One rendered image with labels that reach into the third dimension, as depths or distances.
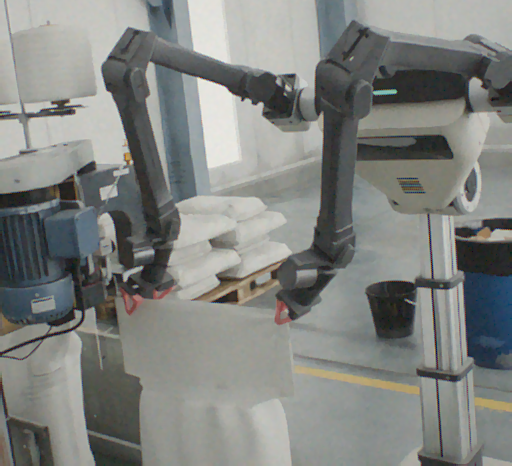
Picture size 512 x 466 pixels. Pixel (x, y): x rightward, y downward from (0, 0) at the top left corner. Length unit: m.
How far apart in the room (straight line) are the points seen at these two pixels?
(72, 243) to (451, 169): 0.89
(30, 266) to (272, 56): 8.07
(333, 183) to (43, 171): 0.58
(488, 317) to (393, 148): 2.07
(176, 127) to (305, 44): 2.85
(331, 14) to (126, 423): 8.38
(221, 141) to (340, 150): 7.27
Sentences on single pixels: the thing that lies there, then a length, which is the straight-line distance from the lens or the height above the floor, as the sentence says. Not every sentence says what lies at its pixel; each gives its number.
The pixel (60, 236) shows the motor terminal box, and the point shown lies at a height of 1.26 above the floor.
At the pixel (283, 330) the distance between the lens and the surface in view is 1.71.
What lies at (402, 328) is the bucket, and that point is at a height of 0.06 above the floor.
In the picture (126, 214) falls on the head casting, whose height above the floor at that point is 1.21.
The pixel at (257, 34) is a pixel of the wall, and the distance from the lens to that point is 9.33.
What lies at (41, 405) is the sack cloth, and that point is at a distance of 2.29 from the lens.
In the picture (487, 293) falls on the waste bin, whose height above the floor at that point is 0.39.
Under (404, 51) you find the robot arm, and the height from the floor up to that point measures 1.55.
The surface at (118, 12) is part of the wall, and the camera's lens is 7.67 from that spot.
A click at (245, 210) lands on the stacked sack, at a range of 5.33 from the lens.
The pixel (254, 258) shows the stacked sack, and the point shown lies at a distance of 5.27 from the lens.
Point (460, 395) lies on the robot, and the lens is 2.19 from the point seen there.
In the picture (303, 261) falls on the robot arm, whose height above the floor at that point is 1.17.
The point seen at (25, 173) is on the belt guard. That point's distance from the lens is 1.56.
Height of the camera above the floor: 1.56
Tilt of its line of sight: 10 degrees down
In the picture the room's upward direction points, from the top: 6 degrees counter-clockwise
